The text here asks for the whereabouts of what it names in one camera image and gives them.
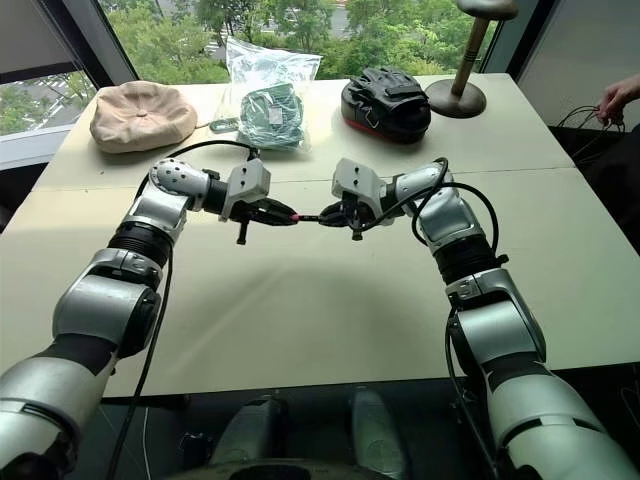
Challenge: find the person's bare hand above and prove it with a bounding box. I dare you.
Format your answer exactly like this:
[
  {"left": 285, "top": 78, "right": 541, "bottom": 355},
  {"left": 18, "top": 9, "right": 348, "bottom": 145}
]
[{"left": 596, "top": 73, "right": 640, "bottom": 124}]

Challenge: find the grey roller blind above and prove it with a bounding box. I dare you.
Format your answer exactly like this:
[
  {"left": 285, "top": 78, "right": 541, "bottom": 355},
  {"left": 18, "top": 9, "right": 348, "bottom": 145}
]
[
  {"left": 0, "top": 0, "right": 77, "bottom": 77},
  {"left": 516, "top": 0, "right": 640, "bottom": 104}
]

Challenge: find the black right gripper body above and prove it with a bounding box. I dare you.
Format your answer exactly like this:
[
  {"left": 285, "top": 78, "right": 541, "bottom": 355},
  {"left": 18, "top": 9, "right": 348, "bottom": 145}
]
[{"left": 341, "top": 196, "right": 382, "bottom": 243}]

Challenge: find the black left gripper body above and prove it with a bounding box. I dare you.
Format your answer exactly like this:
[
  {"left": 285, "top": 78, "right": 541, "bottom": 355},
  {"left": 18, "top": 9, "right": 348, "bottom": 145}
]
[{"left": 232, "top": 197, "right": 274, "bottom": 246}]

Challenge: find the wooden hat stand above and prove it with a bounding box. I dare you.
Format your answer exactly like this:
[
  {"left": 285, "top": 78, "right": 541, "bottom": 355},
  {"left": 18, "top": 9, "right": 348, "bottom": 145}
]
[{"left": 424, "top": 0, "right": 520, "bottom": 120}]

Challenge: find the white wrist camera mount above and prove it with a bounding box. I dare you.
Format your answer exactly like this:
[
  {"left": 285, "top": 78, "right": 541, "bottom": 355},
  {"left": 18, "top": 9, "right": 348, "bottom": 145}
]
[
  {"left": 330, "top": 158, "right": 389, "bottom": 212},
  {"left": 218, "top": 158, "right": 272, "bottom": 222}
]

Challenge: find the beige flat cap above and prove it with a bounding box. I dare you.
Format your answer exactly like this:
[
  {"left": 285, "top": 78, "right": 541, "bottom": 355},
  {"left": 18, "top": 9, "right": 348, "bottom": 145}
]
[{"left": 89, "top": 80, "right": 200, "bottom": 154}]

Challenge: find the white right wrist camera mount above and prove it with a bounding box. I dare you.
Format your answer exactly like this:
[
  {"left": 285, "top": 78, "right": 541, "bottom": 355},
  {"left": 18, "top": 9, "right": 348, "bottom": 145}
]
[{"left": 330, "top": 158, "right": 389, "bottom": 212}]

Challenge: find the thin black cable bundle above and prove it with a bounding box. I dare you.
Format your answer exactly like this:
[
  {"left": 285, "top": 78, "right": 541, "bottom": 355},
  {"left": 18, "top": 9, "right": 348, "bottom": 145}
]
[{"left": 553, "top": 103, "right": 627, "bottom": 157}]

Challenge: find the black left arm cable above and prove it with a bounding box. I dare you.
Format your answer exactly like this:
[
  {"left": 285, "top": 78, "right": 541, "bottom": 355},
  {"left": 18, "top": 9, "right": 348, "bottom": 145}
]
[{"left": 105, "top": 140, "right": 261, "bottom": 480}]

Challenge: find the clear plastic zip bag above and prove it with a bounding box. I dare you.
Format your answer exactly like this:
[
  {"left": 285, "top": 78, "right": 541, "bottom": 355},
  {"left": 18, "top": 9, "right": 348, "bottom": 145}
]
[{"left": 218, "top": 36, "right": 324, "bottom": 154}]

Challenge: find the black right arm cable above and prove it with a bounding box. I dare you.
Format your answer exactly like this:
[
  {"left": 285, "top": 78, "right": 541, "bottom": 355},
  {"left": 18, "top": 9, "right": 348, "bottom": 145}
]
[{"left": 410, "top": 156, "right": 502, "bottom": 480}]

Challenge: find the black red padded glove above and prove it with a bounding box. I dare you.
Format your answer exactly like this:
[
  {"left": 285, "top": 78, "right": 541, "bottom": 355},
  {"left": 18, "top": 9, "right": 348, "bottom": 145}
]
[{"left": 340, "top": 66, "right": 433, "bottom": 146}]

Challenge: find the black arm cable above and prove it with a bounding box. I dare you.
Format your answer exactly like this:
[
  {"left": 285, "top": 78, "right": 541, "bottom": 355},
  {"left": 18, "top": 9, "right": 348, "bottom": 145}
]
[
  {"left": 105, "top": 140, "right": 261, "bottom": 480},
  {"left": 410, "top": 156, "right": 502, "bottom": 480}
]

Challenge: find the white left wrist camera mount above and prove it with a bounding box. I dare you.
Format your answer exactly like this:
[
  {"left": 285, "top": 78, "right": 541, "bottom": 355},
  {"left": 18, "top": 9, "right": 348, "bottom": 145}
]
[{"left": 218, "top": 158, "right": 272, "bottom": 222}]

